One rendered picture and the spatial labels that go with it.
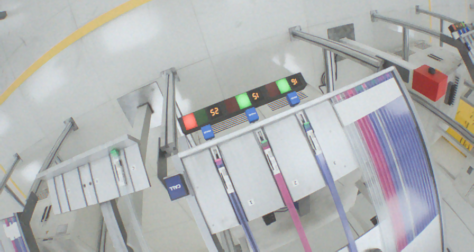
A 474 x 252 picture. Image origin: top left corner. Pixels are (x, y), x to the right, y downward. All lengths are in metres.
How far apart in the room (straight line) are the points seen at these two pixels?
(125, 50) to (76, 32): 0.31
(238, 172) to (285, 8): 0.97
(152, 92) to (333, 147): 0.94
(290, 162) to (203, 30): 0.82
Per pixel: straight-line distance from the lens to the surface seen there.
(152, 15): 1.13
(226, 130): 1.07
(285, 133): 0.52
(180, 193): 0.47
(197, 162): 0.51
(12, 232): 1.11
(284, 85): 0.57
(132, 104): 1.25
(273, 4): 1.24
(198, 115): 0.54
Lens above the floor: 1.12
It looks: 57 degrees down
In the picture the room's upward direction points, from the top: 151 degrees clockwise
